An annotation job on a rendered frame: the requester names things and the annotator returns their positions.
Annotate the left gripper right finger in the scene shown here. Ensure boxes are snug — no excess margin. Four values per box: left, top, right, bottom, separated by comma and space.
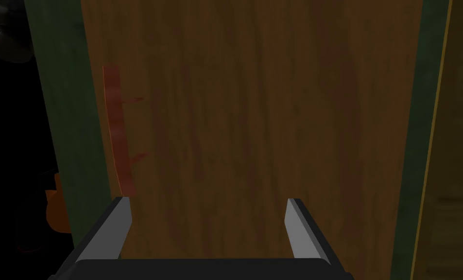
284, 197, 332, 265

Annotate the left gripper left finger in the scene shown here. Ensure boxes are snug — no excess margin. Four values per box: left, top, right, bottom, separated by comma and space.
75, 196, 133, 262

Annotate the brown wooden door leaf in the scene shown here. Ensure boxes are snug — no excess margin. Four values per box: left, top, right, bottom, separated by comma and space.
80, 0, 424, 280

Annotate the red bar door handle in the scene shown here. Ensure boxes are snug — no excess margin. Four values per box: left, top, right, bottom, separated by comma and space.
102, 65, 149, 197

